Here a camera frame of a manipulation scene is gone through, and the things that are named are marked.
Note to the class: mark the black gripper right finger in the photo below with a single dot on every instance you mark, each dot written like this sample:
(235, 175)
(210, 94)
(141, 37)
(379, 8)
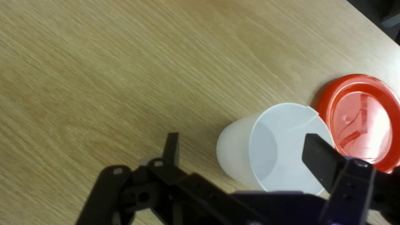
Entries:
(345, 179)

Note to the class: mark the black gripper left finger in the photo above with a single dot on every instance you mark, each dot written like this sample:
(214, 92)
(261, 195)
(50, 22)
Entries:
(166, 189)

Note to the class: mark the white mug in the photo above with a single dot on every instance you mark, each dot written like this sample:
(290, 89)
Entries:
(270, 150)

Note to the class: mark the orange plate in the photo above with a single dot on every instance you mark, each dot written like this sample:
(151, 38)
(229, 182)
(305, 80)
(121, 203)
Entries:
(363, 120)

